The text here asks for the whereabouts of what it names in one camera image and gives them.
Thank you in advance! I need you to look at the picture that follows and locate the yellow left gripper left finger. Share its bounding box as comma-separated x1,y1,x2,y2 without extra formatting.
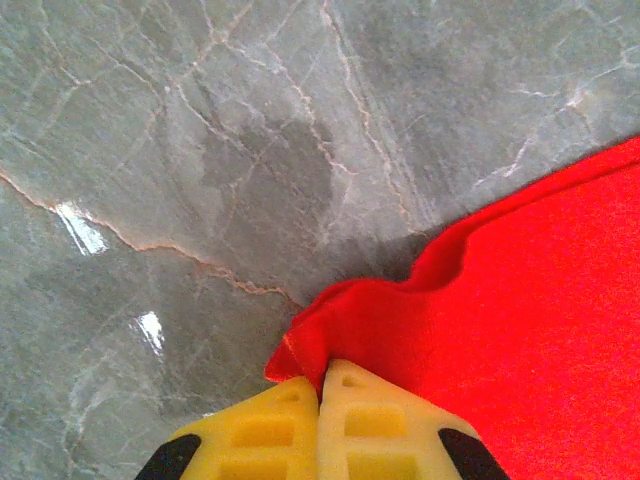
134,374,321,480

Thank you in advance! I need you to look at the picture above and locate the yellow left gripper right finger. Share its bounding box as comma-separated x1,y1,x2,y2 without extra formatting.
317,358,511,480

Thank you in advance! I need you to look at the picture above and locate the red t-shirt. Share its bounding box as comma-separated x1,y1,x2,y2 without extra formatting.
264,134,640,480

